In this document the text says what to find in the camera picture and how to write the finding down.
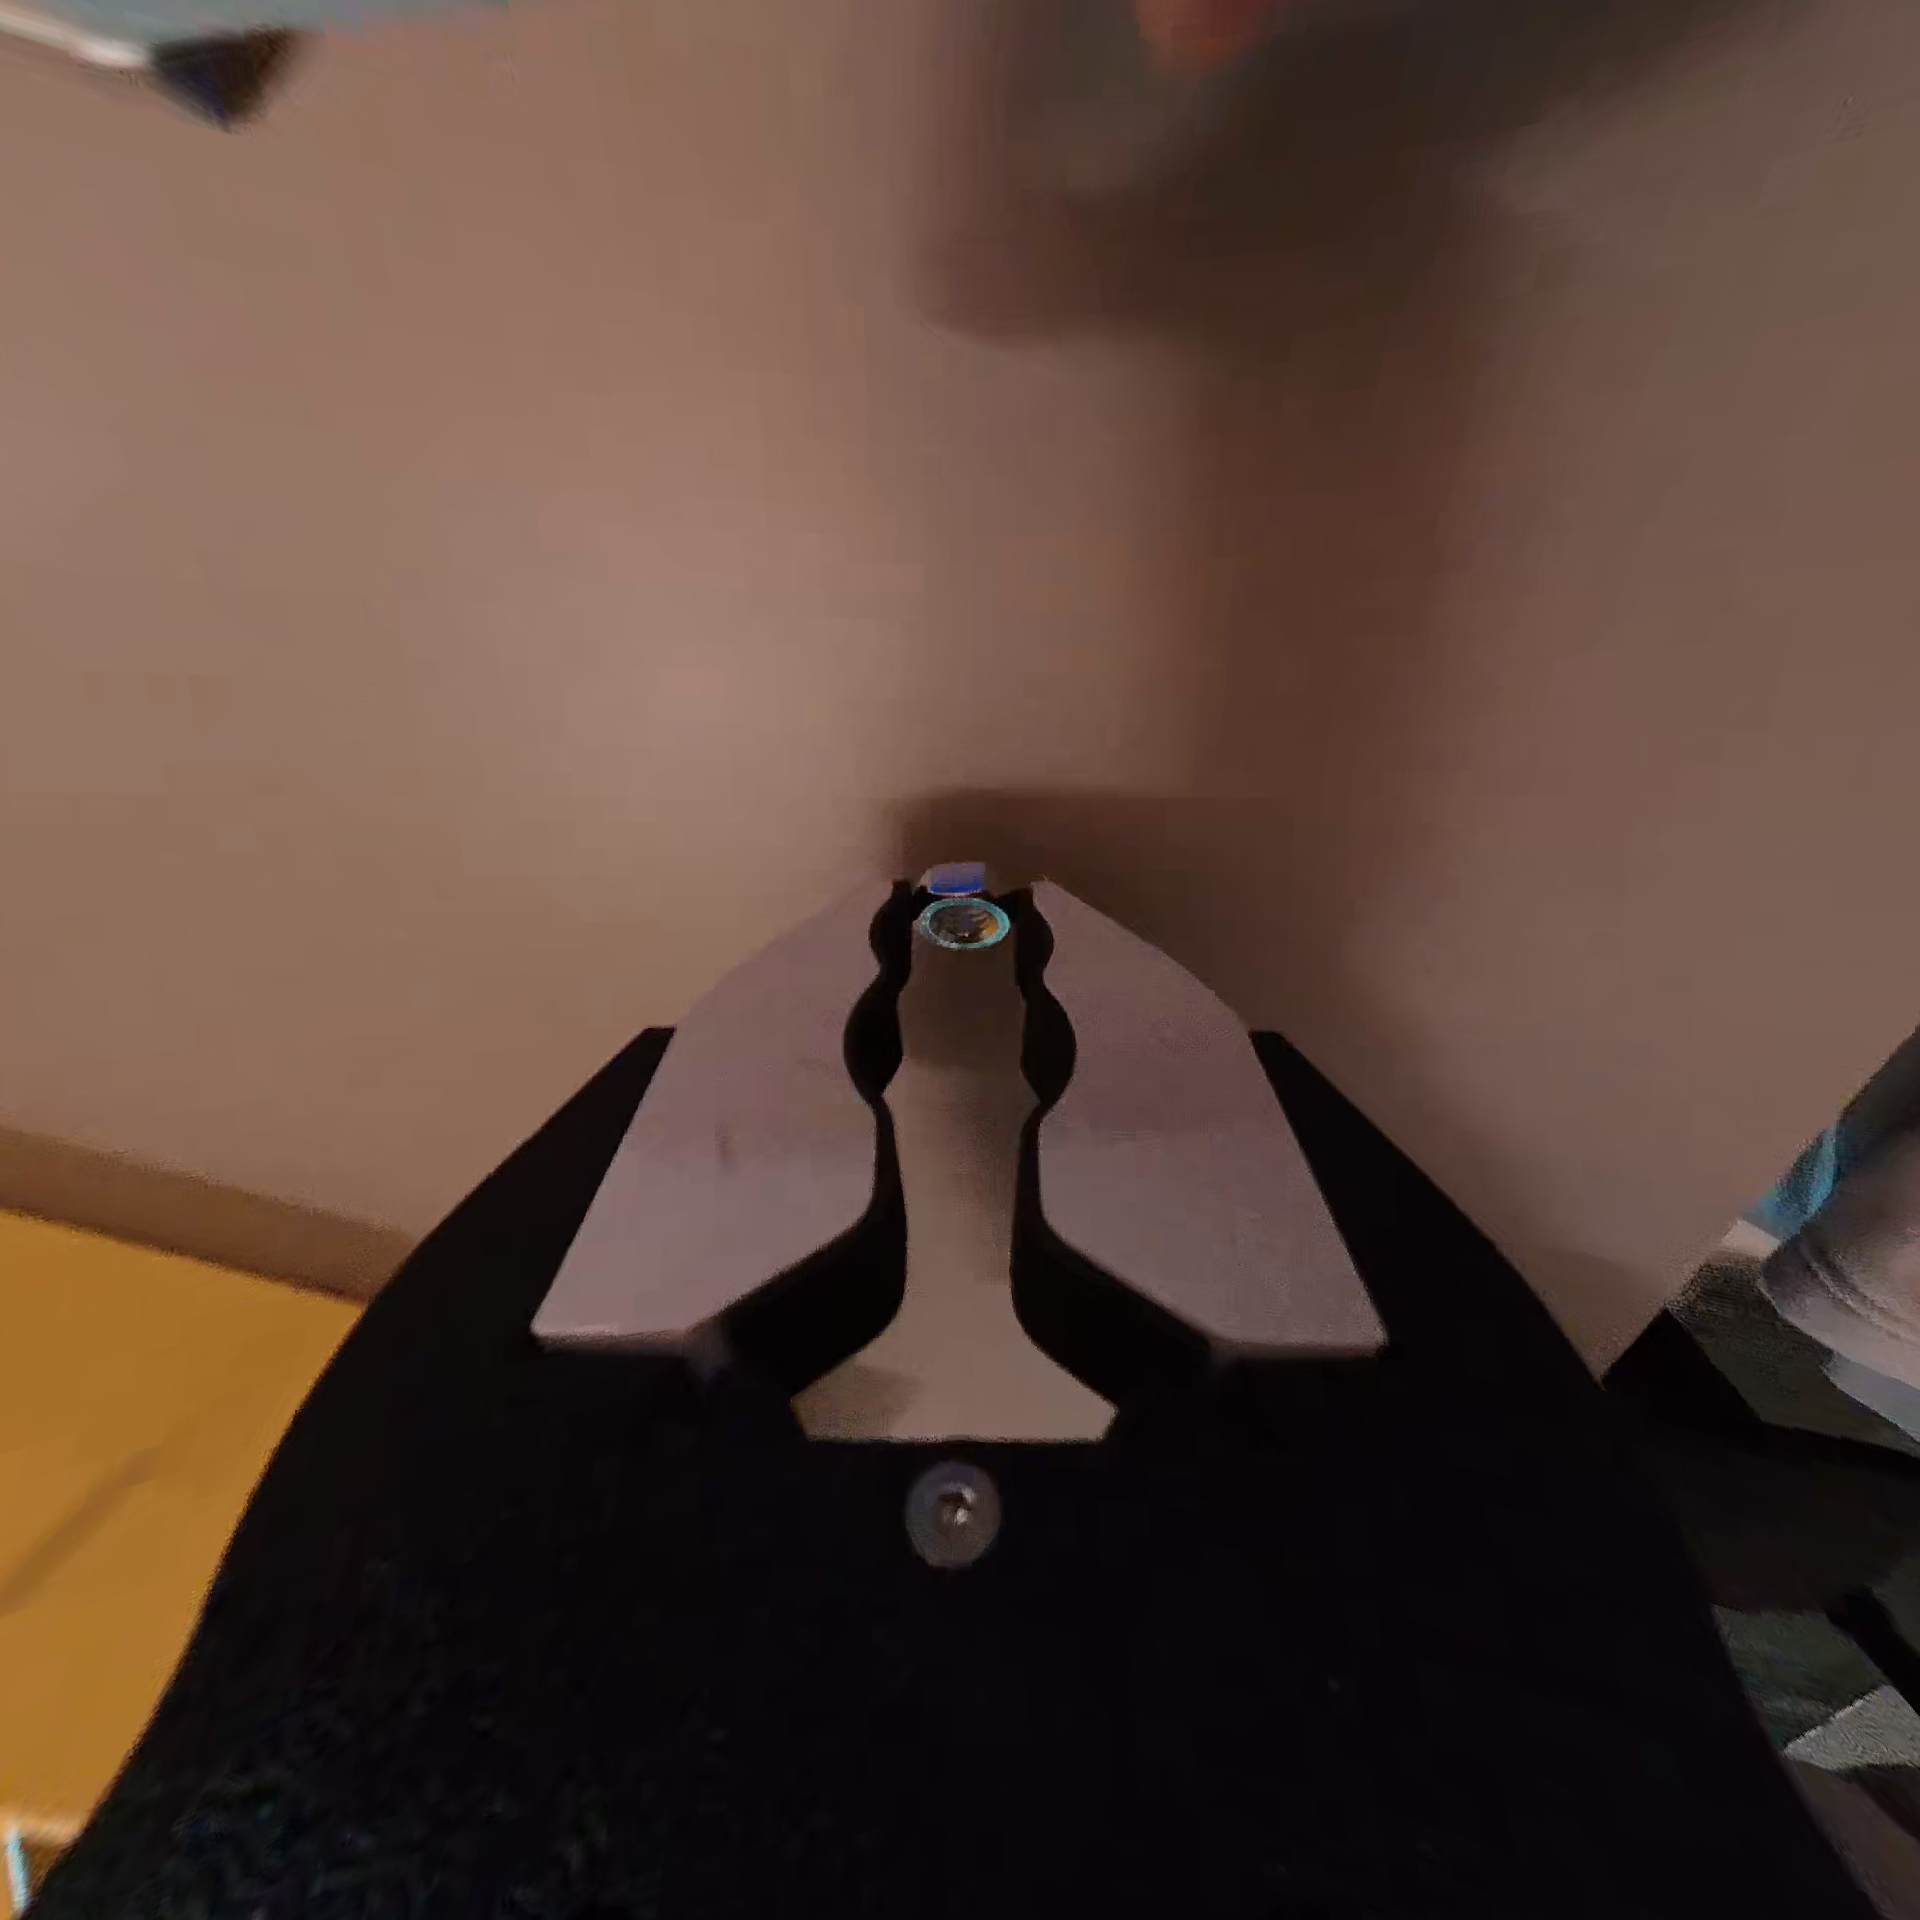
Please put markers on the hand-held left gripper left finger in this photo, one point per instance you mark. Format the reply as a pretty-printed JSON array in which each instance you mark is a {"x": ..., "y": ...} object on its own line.
[{"x": 750, "y": 1141}]

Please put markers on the dark triangular object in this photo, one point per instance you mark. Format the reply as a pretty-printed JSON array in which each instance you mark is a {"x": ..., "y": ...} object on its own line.
[{"x": 222, "y": 71}]

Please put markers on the grey patterned cloth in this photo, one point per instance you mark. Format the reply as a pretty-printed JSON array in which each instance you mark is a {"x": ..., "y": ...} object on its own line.
[{"x": 1823, "y": 1319}]

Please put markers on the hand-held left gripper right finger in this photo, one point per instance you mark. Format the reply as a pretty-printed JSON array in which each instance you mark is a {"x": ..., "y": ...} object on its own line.
[{"x": 1170, "y": 1141}]

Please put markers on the small blue-rimmed round object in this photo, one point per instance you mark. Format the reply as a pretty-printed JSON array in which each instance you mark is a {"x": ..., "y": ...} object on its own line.
[{"x": 962, "y": 914}]

